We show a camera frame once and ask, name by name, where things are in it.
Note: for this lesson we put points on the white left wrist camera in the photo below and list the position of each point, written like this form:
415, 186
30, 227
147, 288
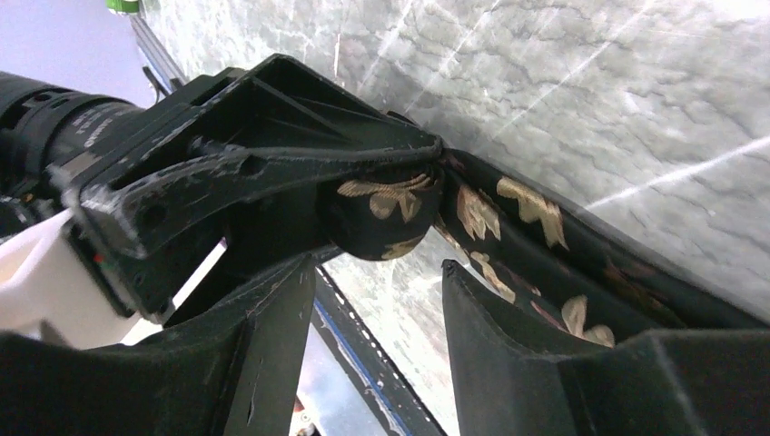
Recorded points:
48, 295

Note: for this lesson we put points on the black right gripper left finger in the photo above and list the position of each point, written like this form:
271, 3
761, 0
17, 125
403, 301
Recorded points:
232, 370

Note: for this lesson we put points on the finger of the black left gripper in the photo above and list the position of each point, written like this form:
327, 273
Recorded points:
252, 240
252, 126

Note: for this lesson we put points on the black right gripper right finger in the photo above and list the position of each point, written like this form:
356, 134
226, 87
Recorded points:
515, 375

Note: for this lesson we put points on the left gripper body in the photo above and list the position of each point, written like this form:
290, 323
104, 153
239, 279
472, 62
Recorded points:
43, 126

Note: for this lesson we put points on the aluminium rail frame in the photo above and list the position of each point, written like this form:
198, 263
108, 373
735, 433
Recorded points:
349, 385

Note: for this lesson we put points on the green tap with white fitting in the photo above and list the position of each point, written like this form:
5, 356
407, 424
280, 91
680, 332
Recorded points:
124, 7

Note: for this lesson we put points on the black floral gold tie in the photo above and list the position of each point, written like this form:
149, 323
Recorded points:
534, 252

